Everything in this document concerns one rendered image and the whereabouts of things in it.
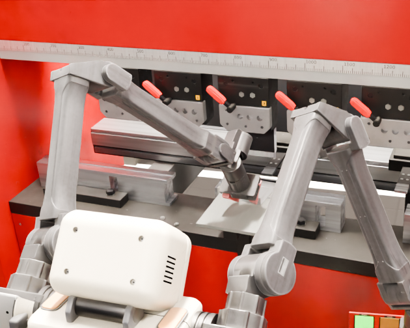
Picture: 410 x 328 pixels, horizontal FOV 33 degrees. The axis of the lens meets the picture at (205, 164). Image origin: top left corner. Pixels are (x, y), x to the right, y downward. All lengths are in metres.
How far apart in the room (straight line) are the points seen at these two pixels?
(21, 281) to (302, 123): 0.63
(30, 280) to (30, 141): 1.17
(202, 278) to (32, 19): 0.94
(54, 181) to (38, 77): 1.10
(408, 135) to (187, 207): 0.75
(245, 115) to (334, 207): 0.37
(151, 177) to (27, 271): 0.91
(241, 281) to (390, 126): 0.77
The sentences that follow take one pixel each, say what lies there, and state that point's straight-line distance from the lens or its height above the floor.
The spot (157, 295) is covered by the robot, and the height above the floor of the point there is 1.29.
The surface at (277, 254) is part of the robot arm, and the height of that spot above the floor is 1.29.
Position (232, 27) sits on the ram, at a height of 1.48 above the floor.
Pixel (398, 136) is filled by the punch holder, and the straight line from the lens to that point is 1.86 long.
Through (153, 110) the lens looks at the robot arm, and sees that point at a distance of 1.61.
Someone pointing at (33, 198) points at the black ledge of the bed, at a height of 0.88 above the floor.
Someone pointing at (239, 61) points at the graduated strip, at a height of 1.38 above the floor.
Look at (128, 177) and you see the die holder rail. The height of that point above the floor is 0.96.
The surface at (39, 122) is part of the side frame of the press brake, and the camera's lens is 2.51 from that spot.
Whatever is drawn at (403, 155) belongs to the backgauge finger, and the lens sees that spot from 2.16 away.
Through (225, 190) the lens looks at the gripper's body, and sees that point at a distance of 1.87.
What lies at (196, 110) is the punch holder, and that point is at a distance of 2.01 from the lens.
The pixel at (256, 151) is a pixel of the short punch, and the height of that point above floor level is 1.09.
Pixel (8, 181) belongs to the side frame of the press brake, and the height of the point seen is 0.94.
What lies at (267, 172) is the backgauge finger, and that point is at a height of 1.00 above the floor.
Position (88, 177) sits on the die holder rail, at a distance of 2.34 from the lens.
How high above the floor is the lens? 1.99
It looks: 27 degrees down
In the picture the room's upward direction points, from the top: 5 degrees counter-clockwise
